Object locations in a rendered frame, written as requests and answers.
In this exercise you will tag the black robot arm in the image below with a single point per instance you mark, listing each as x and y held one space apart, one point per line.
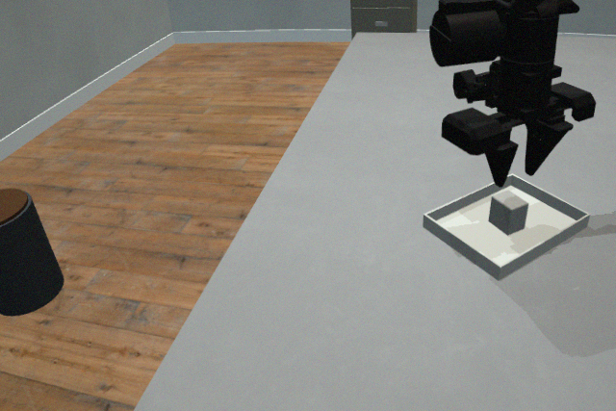
476 31

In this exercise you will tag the white tray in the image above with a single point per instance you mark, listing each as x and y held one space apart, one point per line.
550 221

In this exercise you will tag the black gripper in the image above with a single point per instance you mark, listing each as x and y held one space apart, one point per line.
523 98

